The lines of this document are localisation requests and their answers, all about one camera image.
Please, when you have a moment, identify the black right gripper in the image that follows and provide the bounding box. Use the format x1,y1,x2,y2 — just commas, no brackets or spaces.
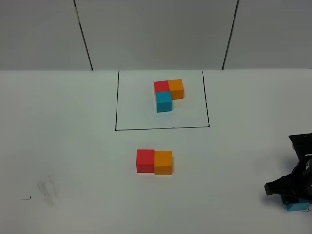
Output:
264,156,312,204

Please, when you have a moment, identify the red template cube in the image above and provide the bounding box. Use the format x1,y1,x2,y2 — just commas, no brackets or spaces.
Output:
154,80,171,101

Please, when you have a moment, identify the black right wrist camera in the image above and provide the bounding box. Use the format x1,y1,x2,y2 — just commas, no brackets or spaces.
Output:
289,133,312,160

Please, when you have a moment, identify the blue template cube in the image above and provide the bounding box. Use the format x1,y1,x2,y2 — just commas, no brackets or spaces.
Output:
155,91,172,113

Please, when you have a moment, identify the orange template cube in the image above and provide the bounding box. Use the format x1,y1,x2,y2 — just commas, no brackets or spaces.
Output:
168,79,184,100

